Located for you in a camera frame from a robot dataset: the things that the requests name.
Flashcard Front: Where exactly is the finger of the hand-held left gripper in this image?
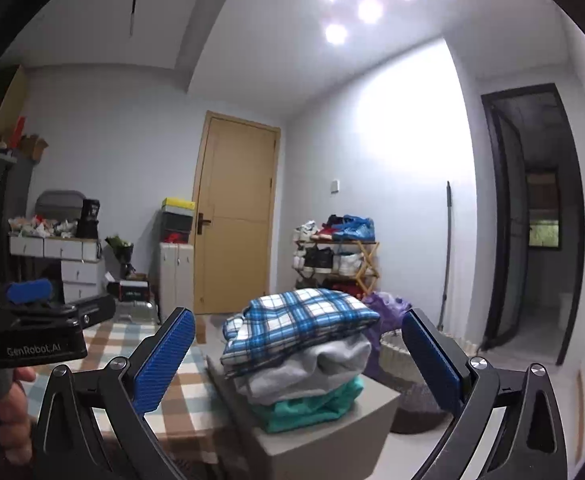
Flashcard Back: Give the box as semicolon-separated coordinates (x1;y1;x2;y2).
5;278;56;307
47;294;117;332

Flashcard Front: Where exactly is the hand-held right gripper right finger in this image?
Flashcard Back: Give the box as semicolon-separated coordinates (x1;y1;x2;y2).
401;308;569;480

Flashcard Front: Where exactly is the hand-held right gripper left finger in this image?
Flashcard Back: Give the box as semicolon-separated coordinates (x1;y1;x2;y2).
32;306;196;480

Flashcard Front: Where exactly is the blue plaid shirt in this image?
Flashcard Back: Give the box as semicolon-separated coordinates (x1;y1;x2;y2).
220;288;381;379

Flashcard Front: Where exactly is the person's left hand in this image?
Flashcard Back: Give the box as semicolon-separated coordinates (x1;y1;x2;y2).
0;367;38;465

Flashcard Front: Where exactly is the woven basket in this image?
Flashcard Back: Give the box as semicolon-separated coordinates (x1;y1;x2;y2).
379;329;447;434

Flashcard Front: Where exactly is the checkered tablecloth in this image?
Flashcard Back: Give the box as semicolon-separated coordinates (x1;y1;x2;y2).
19;316;253;480

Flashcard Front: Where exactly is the white desk with drawers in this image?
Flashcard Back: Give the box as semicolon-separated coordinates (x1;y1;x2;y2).
8;234;104;307

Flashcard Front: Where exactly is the dark flower bouquet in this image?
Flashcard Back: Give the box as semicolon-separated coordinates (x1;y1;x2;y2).
104;234;135;281

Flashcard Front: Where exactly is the pile of desk clutter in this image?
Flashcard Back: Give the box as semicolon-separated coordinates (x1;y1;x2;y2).
9;214;79;239

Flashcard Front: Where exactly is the purple bag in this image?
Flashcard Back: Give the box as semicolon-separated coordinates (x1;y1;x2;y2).
361;290;414;342

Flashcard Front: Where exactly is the white suitcase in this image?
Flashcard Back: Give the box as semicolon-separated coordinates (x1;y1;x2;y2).
158;242;195;312

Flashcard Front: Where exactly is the black paper bag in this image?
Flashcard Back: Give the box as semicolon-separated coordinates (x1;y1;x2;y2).
76;198;101;240

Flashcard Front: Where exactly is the black refrigerator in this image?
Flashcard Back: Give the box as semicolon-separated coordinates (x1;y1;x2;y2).
0;159;37;241

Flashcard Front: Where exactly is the wooden shoe rack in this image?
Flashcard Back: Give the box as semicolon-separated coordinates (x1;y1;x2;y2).
294;239;380;297

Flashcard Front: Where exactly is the grey sweatshirt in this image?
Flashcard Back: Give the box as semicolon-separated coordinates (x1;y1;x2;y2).
231;333;373;407

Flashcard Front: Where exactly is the teal garment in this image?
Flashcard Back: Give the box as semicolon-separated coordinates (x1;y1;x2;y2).
249;376;367;434

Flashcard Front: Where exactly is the grey box table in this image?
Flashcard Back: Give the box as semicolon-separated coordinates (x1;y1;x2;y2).
206;354;402;480

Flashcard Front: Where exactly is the open cardboard box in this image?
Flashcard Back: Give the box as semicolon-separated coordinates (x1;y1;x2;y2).
20;133;50;164

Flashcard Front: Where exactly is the shoe rack with shoes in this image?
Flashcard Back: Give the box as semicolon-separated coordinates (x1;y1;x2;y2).
292;213;377;277

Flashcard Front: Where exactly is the wooden door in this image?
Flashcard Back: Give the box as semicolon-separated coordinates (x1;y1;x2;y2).
192;110;281;316

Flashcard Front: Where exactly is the flat cardboard sheet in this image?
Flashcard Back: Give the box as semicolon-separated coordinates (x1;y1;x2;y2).
0;66;29;150

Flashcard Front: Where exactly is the ceiling lamp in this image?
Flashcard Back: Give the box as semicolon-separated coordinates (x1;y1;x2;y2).
319;0;424;47

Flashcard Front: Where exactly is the black door frame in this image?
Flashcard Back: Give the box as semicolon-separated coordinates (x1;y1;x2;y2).
481;82;585;367

